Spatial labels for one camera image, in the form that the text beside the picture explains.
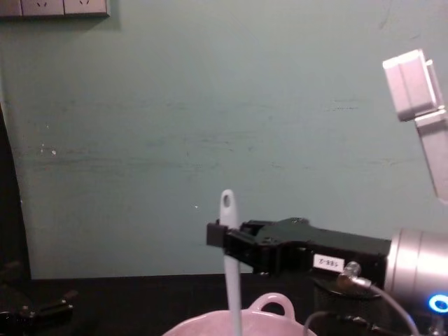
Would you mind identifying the grey wall socket panel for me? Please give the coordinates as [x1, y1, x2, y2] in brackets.
[0, 0, 110, 18]

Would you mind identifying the pink bowl with loop handle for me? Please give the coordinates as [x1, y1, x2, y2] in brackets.
[160, 292, 296, 336]

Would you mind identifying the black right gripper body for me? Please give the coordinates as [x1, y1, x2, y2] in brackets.
[260, 217, 392, 285]

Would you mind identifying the black hanging cloth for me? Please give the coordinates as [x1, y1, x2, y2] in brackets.
[0, 101, 33, 281]

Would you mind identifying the thin grey gripper cable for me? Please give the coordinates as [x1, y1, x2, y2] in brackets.
[303, 260, 421, 336]

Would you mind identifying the black table cloth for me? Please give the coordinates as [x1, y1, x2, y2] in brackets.
[0, 274, 386, 336]

